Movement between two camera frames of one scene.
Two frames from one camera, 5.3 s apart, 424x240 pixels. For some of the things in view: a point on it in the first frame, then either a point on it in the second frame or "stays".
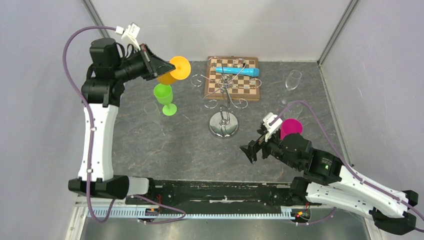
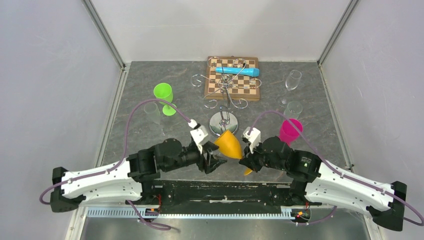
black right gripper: (254, 146) -> (250, 161)
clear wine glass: (291, 83) stays
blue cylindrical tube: (250, 72) stays
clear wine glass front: (293, 111) stays
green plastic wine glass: (163, 93) stays
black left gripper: (148, 59) -> (211, 163)
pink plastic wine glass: (290, 126) stays
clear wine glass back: (153, 113) stays
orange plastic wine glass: (182, 70) -> (230, 145)
